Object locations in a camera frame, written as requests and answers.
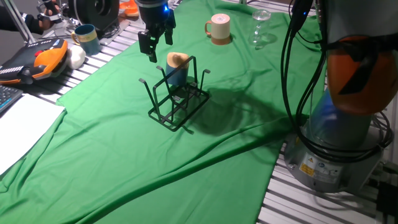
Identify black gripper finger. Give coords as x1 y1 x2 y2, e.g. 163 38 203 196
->
164 17 175 46
137 29 158 63

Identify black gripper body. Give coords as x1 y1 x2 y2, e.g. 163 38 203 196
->
136 0 177 35

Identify blue cup with tan base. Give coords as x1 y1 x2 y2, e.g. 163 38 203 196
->
165 52 190 87

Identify black hand-held controller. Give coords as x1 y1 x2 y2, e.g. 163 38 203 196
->
37 0 63 23

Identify black sleeved forearm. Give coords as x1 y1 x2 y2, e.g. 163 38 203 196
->
0 6 44 35

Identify person's hand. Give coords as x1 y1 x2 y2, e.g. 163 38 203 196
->
37 1 62 31

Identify orange plastic object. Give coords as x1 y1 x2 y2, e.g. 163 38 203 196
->
119 0 140 18

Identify black round spool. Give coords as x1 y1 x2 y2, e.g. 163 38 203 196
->
67 0 121 32

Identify teal mug with yellow band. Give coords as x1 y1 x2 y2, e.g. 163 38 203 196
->
70 24 102 56

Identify white round lump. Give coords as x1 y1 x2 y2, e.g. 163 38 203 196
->
66 45 86 70

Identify grey metal stand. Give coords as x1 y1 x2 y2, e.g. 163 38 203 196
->
54 12 79 38

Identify clear wine glass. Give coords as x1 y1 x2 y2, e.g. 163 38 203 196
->
248 9 278 50

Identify orange black teach pendant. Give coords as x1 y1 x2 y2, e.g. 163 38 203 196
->
0 37 68 85

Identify green cloth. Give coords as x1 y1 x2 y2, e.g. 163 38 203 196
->
0 0 327 224

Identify black keyboard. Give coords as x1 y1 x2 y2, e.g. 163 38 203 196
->
0 84 24 114

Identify white paper sheet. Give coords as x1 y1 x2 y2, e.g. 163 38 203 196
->
0 93 66 175

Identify cream cup with orange handle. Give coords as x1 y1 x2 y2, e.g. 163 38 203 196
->
204 13 233 46

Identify black wire cup rack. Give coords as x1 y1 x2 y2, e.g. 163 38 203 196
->
138 55 211 135

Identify grey metal frame post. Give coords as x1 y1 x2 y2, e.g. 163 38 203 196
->
2 0 37 44

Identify black strap tie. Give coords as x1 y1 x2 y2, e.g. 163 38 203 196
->
326 34 398 96

